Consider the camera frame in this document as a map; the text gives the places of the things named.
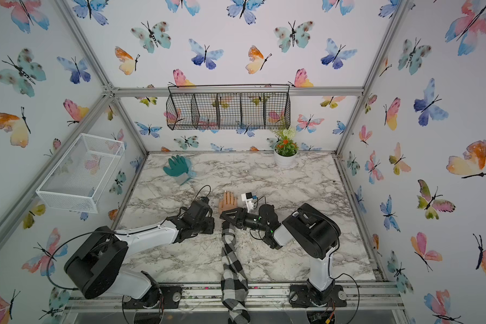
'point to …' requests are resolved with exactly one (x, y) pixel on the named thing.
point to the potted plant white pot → (285, 150)
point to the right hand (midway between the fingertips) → (224, 216)
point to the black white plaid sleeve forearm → (234, 283)
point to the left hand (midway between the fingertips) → (216, 221)
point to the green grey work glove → (179, 167)
